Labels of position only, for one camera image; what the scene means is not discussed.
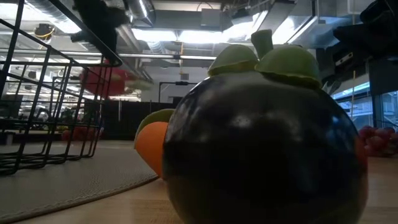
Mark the pink dragon fruit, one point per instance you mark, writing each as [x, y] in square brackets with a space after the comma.
[102, 81]

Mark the tangerine cluster with leaves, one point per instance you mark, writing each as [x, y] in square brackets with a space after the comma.
[154, 143]

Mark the red grape bunch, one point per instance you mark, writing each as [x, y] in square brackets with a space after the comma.
[377, 141]

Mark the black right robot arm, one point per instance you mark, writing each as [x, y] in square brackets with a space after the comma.
[373, 31]

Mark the round grey placemat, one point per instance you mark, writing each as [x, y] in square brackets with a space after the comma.
[77, 177]

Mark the black background rig frame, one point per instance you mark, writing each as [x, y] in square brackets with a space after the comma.
[182, 83]

